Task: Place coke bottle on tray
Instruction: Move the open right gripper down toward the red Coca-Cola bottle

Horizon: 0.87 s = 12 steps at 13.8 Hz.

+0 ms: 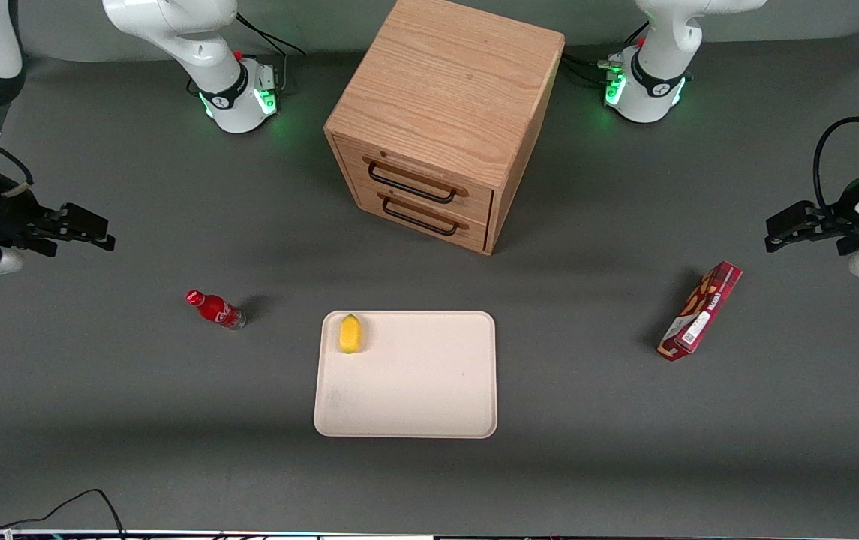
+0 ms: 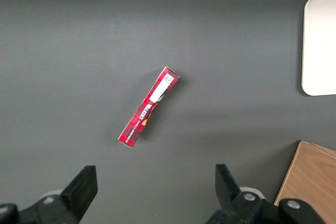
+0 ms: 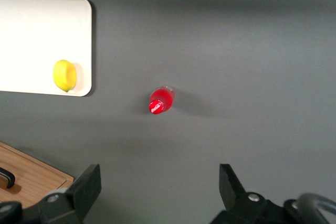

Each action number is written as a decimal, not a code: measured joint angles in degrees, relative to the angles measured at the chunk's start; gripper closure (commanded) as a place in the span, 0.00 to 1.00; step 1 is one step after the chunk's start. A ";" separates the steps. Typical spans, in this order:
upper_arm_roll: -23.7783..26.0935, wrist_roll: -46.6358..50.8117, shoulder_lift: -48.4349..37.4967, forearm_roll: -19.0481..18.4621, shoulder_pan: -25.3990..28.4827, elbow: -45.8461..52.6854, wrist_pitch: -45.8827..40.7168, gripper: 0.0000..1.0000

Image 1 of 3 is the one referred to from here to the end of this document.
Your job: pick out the beige plastic tray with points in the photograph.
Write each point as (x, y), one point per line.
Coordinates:
(414, 382)

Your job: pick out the wooden drawer cabinet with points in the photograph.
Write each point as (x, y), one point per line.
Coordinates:
(444, 90)

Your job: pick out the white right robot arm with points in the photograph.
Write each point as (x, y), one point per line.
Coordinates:
(204, 45)

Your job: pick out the yellow lemon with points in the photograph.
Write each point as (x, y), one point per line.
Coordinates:
(350, 334)

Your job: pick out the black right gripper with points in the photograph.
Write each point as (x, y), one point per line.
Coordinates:
(3, 218)

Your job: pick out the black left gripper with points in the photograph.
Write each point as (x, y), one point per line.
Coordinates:
(839, 222)

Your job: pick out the red snack box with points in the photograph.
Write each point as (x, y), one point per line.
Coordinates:
(701, 311)

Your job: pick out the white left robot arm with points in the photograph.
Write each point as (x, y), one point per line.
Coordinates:
(654, 75)

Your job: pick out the red coke bottle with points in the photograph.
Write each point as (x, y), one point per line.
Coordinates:
(213, 308)

